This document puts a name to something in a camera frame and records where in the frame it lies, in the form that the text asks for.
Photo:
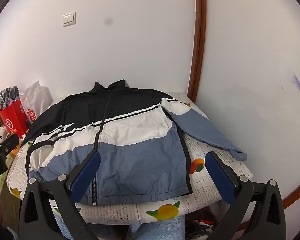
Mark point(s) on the white plastic bag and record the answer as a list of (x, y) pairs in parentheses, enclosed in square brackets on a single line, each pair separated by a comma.
[(37, 97)]

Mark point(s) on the black white blue jacket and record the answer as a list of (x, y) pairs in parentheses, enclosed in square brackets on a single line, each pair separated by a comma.
[(140, 155)]

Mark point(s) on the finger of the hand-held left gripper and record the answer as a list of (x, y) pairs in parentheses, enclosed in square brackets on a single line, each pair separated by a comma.
[(10, 142)]

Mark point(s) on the white light switch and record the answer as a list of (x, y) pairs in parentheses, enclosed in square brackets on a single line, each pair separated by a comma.
[(69, 19)]

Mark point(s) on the brown wooden door frame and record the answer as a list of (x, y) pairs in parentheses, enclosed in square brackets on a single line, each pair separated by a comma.
[(198, 42)]

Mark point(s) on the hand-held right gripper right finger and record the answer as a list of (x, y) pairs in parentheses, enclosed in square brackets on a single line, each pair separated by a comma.
[(218, 177)]

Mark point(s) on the green cloth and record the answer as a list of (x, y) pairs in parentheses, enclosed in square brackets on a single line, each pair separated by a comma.
[(3, 182)]

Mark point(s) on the dark patterned cloth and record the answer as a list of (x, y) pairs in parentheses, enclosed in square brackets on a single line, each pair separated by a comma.
[(7, 93)]

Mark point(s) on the red paper bag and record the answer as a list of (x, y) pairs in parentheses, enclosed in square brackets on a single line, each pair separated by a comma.
[(13, 121)]

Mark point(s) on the fruit print tablecloth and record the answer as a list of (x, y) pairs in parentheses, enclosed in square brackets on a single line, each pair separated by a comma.
[(130, 212)]

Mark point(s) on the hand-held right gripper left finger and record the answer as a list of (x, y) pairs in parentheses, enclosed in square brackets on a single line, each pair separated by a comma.
[(86, 175)]

